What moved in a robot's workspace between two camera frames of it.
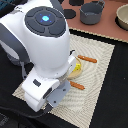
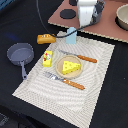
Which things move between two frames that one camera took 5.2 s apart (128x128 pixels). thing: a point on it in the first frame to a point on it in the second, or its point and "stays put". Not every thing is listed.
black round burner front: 69,13 stays put
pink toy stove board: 107,25 stays put
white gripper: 38,88 to 89,11
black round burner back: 76,2 stays put
